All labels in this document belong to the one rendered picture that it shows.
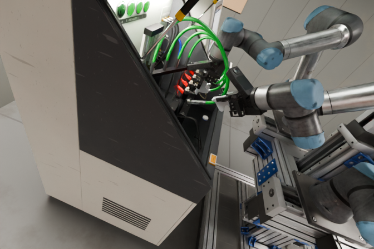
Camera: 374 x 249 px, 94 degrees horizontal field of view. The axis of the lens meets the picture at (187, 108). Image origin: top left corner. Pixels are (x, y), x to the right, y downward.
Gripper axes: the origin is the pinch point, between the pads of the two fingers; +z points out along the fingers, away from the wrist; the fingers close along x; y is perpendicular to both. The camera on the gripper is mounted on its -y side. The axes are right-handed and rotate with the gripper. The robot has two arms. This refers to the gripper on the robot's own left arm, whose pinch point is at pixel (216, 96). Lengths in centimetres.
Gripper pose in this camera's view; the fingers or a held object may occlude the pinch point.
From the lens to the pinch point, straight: 72.1
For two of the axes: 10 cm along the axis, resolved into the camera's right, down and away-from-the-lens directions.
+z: -5.2, 0.3, 8.5
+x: 7.9, -3.5, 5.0
